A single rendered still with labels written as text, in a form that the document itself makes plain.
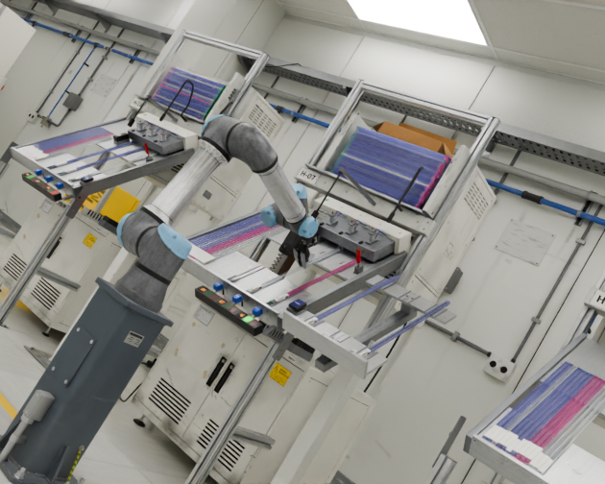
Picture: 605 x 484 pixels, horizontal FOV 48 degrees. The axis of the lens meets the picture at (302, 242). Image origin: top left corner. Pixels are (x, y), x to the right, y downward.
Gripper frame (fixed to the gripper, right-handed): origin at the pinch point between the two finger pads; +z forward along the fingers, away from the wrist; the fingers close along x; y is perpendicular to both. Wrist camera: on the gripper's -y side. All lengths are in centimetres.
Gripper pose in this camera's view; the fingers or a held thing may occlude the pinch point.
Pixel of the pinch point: (302, 266)
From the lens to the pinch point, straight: 267.1
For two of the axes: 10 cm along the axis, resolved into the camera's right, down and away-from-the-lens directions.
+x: -7.0, -3.6, 6.2
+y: 7.1, -4.7, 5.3
